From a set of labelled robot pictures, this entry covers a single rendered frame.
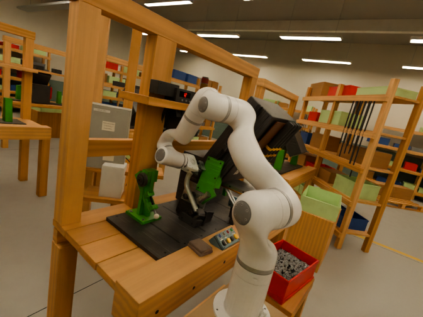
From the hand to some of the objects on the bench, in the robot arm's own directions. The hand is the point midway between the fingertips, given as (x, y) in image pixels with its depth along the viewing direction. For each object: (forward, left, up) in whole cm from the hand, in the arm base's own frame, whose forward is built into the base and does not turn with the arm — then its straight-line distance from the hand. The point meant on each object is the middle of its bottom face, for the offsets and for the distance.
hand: (198, 166), depth 143 cm
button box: (-30, +9, -34) cm, 46 cm away
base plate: (-3, -14, -32) cm, 35 cm away
